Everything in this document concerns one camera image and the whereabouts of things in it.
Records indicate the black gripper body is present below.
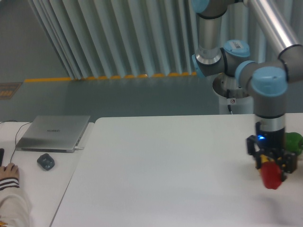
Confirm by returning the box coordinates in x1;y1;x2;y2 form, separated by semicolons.
254;122;285;163

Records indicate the white corrugated partition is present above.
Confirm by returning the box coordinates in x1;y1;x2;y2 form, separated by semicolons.
30;0;303;83

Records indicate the green bell pepper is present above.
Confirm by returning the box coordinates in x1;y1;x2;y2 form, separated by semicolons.
285;132;303;156

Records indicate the red bell pepper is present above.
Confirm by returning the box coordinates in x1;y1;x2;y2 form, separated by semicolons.
260;161;282;190

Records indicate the yellow bell pepper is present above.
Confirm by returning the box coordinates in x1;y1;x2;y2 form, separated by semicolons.
260;155;278;166

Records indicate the person's hand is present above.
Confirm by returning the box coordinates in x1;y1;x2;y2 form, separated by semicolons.
0;163;19;185

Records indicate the silver closed laptop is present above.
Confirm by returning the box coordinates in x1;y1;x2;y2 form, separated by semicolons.
16;115;90;153

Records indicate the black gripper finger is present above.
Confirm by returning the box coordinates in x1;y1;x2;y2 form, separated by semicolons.
276;149;298;182
246;135;265;174

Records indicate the black phone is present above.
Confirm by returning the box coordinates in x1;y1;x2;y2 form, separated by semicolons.
0;148;5;166

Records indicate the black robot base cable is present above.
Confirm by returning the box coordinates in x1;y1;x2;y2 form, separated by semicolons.
226;88;234;115

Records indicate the dark grey earbuds case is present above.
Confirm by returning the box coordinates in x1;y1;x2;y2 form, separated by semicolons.
37;153;55;171

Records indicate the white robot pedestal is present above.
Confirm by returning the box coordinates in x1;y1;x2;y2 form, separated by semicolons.
212;73;253;114

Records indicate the black laptop cable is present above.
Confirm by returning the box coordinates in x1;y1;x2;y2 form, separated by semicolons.
0;120;33;165

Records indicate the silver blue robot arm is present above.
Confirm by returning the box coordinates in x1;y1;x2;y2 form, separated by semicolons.
192;0;303;189

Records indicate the cream sleeved forearm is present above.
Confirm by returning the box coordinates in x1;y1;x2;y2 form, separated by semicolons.
0;177;30;227

